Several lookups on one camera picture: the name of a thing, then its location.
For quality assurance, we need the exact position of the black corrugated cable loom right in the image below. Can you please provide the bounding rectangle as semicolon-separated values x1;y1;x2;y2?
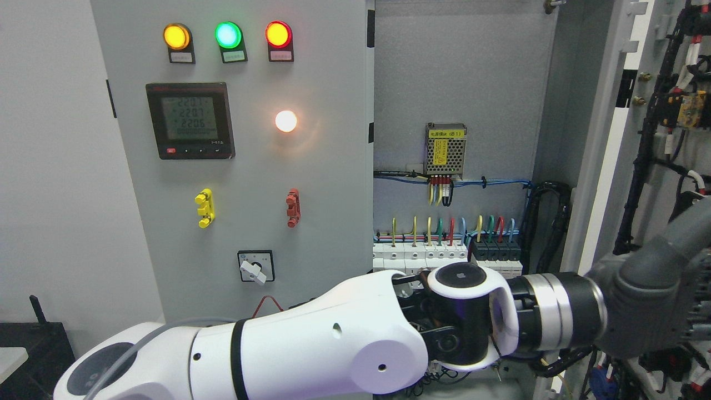
519;181;573;276

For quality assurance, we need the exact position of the green indicator light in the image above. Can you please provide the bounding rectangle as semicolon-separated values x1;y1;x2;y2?
215;21;247;63

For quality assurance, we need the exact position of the red terminal connector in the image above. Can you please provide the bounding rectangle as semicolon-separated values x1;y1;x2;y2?
285;188;301;228

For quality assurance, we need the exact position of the yellow terminal connector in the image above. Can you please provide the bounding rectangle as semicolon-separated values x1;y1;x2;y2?
194;188;216;229

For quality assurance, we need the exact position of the grey cabinet door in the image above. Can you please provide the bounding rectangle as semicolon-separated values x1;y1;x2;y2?
91;1;375;322
547;0;711;400

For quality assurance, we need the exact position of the dark grey robot right hand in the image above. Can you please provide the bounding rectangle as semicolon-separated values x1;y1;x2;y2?
587;198;710;359

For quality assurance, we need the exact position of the black surge protector block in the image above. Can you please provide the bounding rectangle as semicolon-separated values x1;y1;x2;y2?
469;239;523;279

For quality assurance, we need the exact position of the black digital power meter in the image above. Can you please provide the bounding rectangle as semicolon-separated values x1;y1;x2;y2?
146;82;236;160

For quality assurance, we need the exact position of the black box with antenna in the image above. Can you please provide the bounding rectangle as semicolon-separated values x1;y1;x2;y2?
1;294;76;399

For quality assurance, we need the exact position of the red electric hazard warning sticker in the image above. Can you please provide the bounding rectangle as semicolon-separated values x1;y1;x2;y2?
252;294;284;318

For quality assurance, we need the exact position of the white rotary selector switch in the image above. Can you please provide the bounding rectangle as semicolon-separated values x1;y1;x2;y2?
237;249;276;286

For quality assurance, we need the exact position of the white breaker and socket row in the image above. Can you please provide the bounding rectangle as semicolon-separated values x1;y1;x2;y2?
372;242;468;275

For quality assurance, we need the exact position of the white glowing indicator lamp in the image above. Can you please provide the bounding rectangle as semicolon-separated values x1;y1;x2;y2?
274;109;299;133

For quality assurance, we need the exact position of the yellow indicator light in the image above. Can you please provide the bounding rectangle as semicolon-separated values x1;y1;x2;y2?
163;23;196;65

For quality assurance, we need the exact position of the metal mesh power supply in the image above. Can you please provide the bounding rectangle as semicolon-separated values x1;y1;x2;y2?
424;122;467;177

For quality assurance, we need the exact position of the red indicator light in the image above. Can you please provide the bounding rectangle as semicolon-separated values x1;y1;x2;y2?
265;20;294;62

